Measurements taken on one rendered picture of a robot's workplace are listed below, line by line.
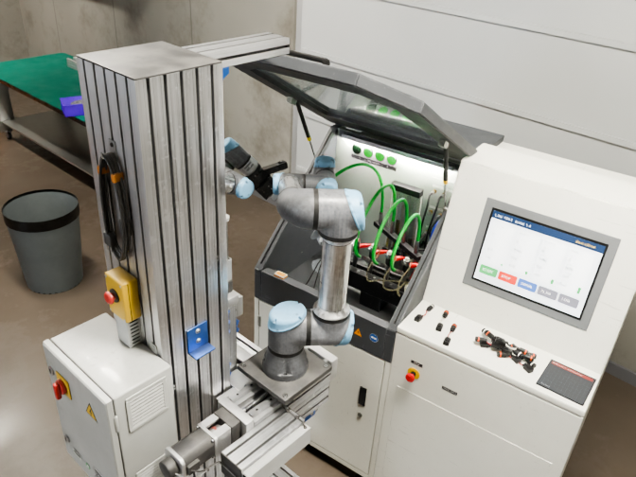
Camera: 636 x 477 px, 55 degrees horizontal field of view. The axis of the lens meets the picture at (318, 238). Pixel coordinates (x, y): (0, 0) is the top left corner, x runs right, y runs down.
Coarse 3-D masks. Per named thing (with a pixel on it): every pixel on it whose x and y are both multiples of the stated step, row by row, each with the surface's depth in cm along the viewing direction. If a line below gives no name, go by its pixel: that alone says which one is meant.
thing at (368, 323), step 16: (272, 272) 262; (272, 288) 263; (288, 288) 257; (304, 288) 253; (272, 304) 267; (304, 304) 255; (368, 320) 238; (384, 320) 238; (352, 336) 246; (368, 336) 241; (384, 336) 236; (368, 352) 245
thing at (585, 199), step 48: (480, 192) 225; (528, 192) 216; (576, 192) 208; (624, 192) 210; (624, 240) 202; (432, 288) 243; (624, 288) 205; (528, 336) 225; (576, 336) 216; (432, 384) 232; (480, 384) 218; (384, 432) 258; (432, 432) 242; (480, 432) 227; (528, 432) 214; (576, 432) 203
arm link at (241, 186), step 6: (228, 174) 214; (234, 174) 217; (228, 180) 213; (234, 180) 215; (240, 180) 216; (246, 180) 217; (228, 186) 213; (234, 186) 215; (240, 186) 215; (246, 186) 217; (252, 186) 219; (228, 192) 216; (234, 192) 217; (240, 192) 216; (246, 192) 218; (252, 192) 220; (246, 198) 219
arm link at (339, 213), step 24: (336, 192) 167; (360, 192) 170; (336, 216) 166; (360, 216) 166; (336, 240) 170; (336, 264) 176; (336, 288) 180; (312, 312) 189; (336, 312) 185; (312, 336) 187; (336, 336) 188
